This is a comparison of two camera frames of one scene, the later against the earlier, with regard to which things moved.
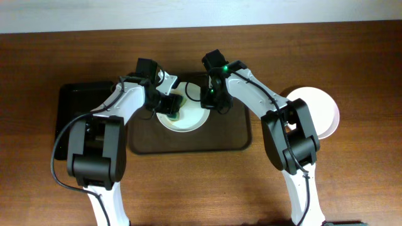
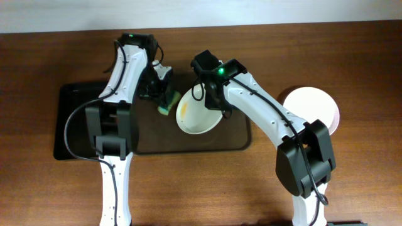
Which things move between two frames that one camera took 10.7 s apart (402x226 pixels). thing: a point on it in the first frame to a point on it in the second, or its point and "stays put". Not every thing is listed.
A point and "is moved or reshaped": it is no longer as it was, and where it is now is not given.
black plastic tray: (73, 100) stays put
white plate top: (192, 117) is moved or reshaped
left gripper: (173, 103) to (159, 93)
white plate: (325, 112) stays put
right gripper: (206, 103) stays put
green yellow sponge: (176, 116) is moved or reshaped
